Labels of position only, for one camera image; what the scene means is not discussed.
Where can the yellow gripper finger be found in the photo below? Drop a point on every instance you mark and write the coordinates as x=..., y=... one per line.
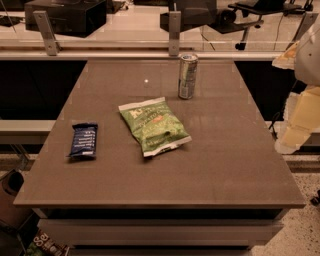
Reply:
x=287, y=59
x=301, y=119

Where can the silver redbull can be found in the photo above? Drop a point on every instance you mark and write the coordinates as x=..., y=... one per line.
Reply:
x=187, y=75

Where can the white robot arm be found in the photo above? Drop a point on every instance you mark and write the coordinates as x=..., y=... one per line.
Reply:
x=307, y=61

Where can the black office chair base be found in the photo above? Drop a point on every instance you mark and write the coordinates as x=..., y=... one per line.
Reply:
x=244, y=14

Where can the black box middle background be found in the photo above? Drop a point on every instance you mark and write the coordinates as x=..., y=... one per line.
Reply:
x=194, y=13

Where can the black box background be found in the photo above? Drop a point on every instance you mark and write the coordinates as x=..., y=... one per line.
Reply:
x=78, y=18
x=194, y=13

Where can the green chips bag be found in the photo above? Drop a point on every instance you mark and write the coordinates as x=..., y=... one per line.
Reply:
x=154, y=126

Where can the black box left background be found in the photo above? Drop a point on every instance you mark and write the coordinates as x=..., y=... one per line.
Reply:
x=78, y=18

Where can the blue snack bar wrapper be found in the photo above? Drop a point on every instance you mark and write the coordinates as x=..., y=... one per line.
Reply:
x=84, y=141

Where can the magazine under table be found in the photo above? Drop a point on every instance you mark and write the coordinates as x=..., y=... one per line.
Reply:
x=43, y=245

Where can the brown cardboard box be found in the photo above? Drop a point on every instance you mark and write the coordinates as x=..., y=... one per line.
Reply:
x=11, y=216

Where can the right metal railing bracket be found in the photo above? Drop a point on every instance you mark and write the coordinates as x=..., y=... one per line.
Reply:
x=307, y=21

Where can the metal railing bracket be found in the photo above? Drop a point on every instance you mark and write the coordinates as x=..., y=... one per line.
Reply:
x=307, y=21
x=52, y=47
x=174, y=32

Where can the middle metal railing bracket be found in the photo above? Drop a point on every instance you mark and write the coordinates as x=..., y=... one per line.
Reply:
x=174, y=32

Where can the left metal railing bracket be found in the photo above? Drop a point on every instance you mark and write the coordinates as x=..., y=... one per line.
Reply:
x=52, y=47

